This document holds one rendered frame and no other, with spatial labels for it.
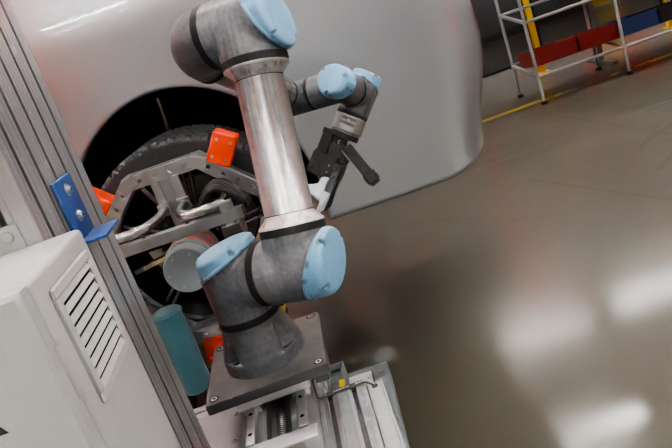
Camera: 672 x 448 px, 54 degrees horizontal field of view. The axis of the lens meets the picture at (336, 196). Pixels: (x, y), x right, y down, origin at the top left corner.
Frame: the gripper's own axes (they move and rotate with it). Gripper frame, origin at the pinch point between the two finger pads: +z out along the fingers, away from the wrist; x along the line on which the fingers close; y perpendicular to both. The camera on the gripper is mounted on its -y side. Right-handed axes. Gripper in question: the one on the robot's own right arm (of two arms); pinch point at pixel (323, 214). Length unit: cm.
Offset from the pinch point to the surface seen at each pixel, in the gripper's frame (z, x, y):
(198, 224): 15.3, -7.2, 29.8
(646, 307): -2, -95, -114
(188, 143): -1, -29, 47
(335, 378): 61, -74, -18
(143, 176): 11, -21, 53
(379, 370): 56, -87, -32
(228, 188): 4.7, -14.9, 27.7
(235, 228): 12.4, -6.0, 20.1
